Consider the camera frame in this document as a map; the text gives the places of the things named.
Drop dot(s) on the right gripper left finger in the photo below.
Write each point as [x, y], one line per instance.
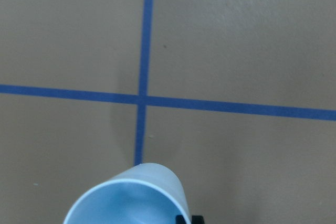
[179, 219]

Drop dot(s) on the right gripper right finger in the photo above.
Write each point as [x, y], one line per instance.
[197, 219]

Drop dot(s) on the blue cup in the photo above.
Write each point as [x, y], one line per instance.
[146, 193]

